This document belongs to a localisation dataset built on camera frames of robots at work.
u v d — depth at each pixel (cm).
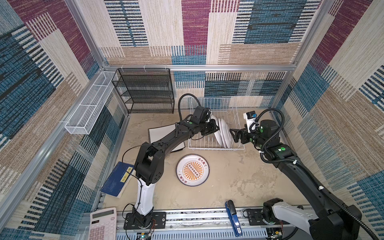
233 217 71
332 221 37
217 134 85
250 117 65
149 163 51
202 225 73
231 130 74
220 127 87
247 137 67
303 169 47
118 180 86
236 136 69
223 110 117
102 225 71
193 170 89
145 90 109
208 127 78
